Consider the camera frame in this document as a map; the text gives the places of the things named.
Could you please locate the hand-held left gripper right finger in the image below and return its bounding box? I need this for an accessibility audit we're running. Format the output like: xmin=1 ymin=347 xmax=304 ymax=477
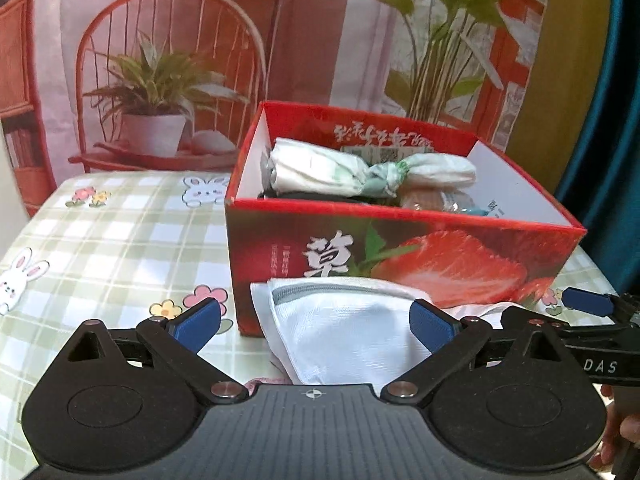
xmin=381 ymin=298 xmax=568 ymax=407

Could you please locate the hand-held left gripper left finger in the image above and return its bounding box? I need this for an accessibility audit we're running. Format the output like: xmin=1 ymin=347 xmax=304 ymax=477
xmin=65 ymin=297 xmax=249 ymax=407

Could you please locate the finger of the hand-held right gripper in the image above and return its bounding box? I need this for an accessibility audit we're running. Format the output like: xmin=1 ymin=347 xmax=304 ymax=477
xmin=552 ymin=323 xmax=640 ymax=346
xmin=562 ymin=287 xmax=640 ymax=328

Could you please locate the red strawberry print cardboard box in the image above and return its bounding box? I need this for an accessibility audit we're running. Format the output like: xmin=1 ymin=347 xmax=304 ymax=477
xmin=224 ymin=101 xmax=588 ymax=338

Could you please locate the white mesh zipper bag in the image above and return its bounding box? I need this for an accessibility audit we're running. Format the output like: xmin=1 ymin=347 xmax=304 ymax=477
xmin=250 ymin=276 xmax=511 ymax=387

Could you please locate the clear printed packet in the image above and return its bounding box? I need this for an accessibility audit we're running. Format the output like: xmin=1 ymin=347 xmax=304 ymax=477
xmin=445 ymin=194 xmax=503 ymax=217

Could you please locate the black eye mask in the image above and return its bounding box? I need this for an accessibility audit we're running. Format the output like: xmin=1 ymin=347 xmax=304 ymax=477
xmin=257 ymin=187 xmax=396 ymax=206

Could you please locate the white green knotted cloth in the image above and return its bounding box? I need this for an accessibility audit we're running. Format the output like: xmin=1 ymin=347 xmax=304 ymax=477
xmin=270 ymin=136 xmax=476 ymax=199

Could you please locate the person's right hand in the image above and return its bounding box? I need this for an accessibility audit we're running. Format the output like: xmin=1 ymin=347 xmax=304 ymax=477
xmin=599 ymin=384 xmax=640 ymax=453

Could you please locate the green checked bunny tablecloth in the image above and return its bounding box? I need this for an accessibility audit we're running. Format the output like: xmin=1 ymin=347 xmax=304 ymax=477
xmin=0 ymin=170 xmax=618 ymax=411

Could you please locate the teal curtain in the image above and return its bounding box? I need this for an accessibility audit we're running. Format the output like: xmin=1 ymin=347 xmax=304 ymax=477
xmin=550 ymin=0 xmax=640 ymax=301

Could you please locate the printed room scene wall tapestry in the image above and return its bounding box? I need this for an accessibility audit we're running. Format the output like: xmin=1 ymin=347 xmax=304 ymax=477
xmin=0 ymin=0 xmax=551 ymax=221

